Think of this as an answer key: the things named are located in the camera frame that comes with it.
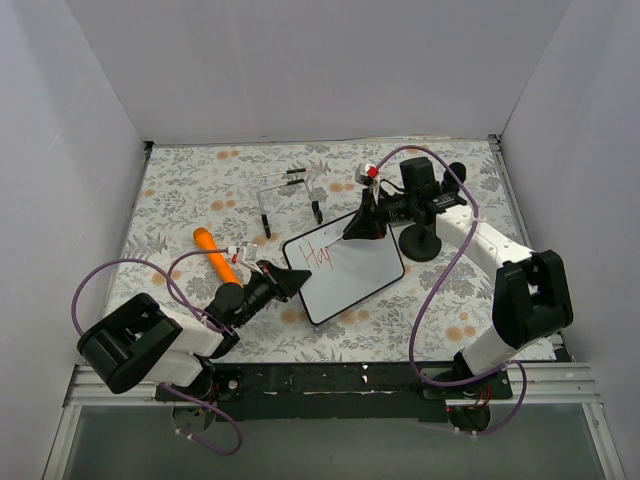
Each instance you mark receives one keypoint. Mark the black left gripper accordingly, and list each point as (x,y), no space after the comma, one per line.
(273,282)

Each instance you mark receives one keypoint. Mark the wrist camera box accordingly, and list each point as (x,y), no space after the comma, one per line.
(247,254)
(366,175)

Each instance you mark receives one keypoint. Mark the black framed whiteboard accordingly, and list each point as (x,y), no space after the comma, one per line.
(344,274)

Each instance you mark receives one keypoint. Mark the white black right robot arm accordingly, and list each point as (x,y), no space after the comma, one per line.
(531,294)

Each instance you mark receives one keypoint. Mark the black front mounting rail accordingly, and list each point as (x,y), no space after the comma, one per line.
(283,391)

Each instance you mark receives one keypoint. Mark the black microphone on stand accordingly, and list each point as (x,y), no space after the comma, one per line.
(453,177)

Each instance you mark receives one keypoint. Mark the black microphone stand base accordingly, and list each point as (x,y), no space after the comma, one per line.
(419,243)

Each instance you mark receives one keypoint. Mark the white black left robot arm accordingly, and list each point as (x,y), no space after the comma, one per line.
(143,341)

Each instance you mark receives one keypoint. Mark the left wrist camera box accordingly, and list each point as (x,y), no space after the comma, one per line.
(247,254)

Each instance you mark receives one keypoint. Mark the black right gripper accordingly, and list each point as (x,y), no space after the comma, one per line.
(377,218)

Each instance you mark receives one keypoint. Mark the orange toy microphone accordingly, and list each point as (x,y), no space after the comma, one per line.
(204,240)

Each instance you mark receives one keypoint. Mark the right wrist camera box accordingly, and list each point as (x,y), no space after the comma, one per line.
(366,175)

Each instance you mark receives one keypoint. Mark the red white marker pen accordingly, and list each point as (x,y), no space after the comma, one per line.
(339,238)

